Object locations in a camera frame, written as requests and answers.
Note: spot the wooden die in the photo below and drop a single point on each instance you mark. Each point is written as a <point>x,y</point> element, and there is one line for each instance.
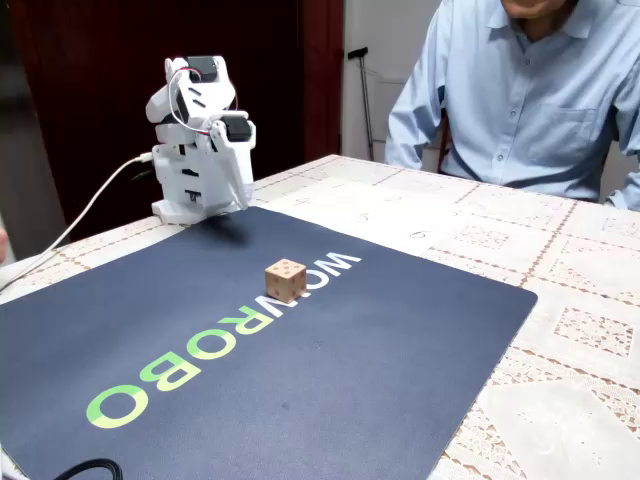
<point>285,282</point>

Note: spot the brown wooden chair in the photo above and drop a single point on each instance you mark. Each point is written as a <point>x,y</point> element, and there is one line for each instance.
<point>444,150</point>

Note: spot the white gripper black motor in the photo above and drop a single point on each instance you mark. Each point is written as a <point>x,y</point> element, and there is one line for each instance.
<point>231,165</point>

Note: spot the grey walking cane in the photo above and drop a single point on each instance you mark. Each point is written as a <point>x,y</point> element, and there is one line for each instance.
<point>366,100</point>

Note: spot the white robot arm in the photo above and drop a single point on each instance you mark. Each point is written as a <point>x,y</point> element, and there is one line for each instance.
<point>176,182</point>

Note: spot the white lace tablecloth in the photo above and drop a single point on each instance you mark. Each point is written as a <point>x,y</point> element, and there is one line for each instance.
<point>575,300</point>

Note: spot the numbered paper sheet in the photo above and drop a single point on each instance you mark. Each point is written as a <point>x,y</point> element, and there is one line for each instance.
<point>350,200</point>

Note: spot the person in light blue shirt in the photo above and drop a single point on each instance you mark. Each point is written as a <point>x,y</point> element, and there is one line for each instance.
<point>525,100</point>

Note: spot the dark blue WOWROBO mat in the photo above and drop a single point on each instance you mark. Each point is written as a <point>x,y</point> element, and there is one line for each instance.
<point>300,380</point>

